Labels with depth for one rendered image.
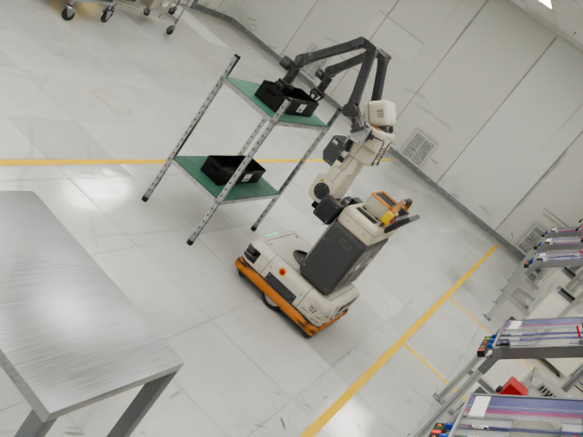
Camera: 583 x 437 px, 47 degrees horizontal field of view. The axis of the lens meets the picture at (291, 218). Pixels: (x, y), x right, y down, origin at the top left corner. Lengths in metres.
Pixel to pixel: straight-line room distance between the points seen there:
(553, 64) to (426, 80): 1.95
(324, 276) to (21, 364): 2.68
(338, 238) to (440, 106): 7.55
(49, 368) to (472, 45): 10.25
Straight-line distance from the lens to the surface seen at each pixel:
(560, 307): 7.09
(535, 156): 11.07
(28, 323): 1.62
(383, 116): 3.99
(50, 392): 1.50
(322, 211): 4.00
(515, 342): 4.00
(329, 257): 3.95
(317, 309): 3.98
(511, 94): 11.14
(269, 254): 4.06
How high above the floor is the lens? 1.79
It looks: 18 degrees down
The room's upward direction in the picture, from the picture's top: 37 degrees clockwise
